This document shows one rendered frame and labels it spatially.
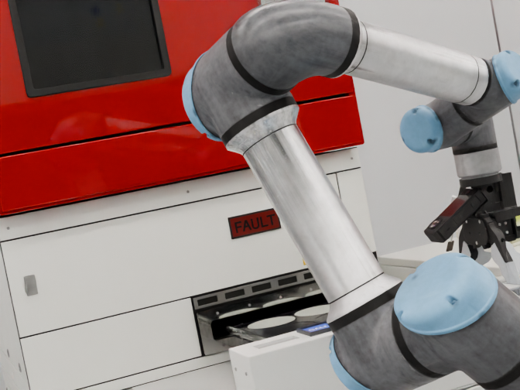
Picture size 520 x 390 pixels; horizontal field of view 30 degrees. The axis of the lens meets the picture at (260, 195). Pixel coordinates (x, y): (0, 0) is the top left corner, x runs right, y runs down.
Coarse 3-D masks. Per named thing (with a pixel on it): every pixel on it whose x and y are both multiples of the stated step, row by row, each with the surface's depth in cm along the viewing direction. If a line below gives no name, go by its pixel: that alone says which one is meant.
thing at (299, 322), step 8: (320, 304) 211; (328, 304) 210; (288, 312) 209; (328, 312) 200; (256, 320) 206; (296, 320) 198; (304, 320) 196; (312, 320) 195; (320, 320) 194; (240, 328) 201; (248, 328) 199; (264, 328) 196; (272, 328) 195; (280, 328) 193; (288, 328) 192; (296, 328) 190; (264, 336) 188; (272, 336) 187
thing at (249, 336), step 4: (228, 328) 203; (232, 328) 202; (236, 328) 200; (228, 332) 204; (232, 332) 201; (236, 332) 198; (240, 332) 197; (244, 332) 195; (248, 332) 194; (240, 336) 197; (244, 336) 194; (248, 336) 192; (252, 336) 190; (256, 336) 188; (260, 336) 188; (252, 340) 190; (256, 340) 188
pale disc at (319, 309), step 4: (308, 308) 210; (312, 308) 209; (316, 308) 208; (320, 308) 207; (324, 308) 206; (328, 308) 205; (296, 312) 208; (300, 312) 207; (304, 312) 206; (308, 312) 205; (312, 312) 204; (316, 312) 203; (320, 312) 202; (324, 312) 201
